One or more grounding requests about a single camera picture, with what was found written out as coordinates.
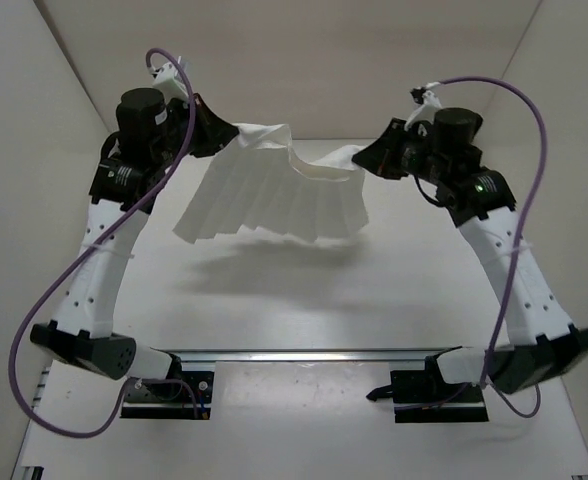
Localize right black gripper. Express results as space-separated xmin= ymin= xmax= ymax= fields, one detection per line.
xmin=354 ymin=120 xmax=449 ymax=186

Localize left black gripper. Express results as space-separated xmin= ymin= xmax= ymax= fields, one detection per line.
xmin=163 ymin=83 xmax=243 ymax=154

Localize white pleated skirt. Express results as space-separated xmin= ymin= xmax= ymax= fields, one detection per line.
xmin=174 ymin=123 xmax=368 ymax=243

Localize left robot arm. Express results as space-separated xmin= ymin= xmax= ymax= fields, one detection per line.
xmin=30 ymin=88 xmax=238 ymax=398

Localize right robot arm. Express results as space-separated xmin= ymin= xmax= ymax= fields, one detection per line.
xmin=353 ymin=107 xmax=588 ymax=401

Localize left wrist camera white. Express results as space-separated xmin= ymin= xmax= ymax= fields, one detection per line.
xmin=148 ymin=56 xmax=189 ymax=103

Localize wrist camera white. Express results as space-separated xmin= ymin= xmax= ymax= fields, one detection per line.
xmin=148 ymin=56 xmax=189 ymax=103
xmin=404 ymin=82 xmax=443 ymax=131

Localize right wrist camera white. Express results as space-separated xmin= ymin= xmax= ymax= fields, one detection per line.
xmin=404 ymin=82 xmax=443 ymax=131

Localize aluminium table front rail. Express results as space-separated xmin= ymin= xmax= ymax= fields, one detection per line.
xmin=170 ymin=348 xmax=446 ymax=363

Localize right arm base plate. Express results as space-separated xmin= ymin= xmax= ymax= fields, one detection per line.
xmin=366 ymin=354 xmax=489 ymax=424

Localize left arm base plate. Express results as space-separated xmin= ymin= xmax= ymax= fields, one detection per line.
xmin=120 ymin=354 xmax=215 ymax=421

